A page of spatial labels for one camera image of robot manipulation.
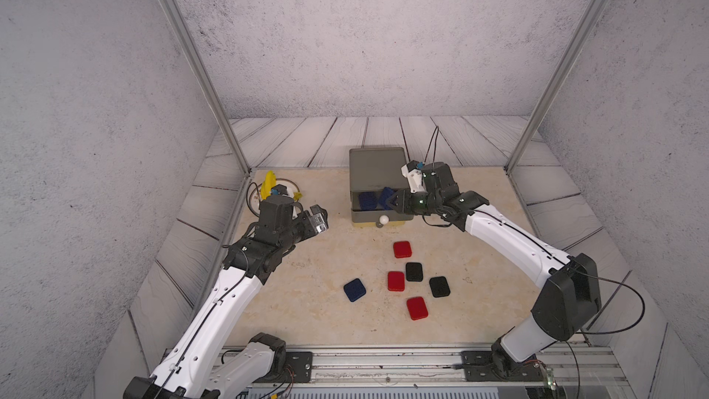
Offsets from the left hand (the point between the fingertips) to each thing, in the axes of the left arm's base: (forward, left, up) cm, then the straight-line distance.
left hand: (319, 216), depth 74 cm
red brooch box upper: (+4, -25, -25) cm, 36 cm away
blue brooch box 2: (+10, -19, -2) cm, 21 cm away
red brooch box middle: (-7, -22, -25) cm, 34 cm away
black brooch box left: (-4, -28, -25) cm, 38 cm away
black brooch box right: (-9, -36, -26) cm, 45 cm away
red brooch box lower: (-16, -27, -25) cm, 40 cm away
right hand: (+6, -19, -2) cm, 20 cm away
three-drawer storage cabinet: (+20, -16, -5) cm, 26 cm away
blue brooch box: (+14, -13, -10) cm, 22 cm away
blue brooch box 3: (-10, -9, -25) cm, 28 cm away
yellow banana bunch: (+30, +24, -19) cm, 43 cm away
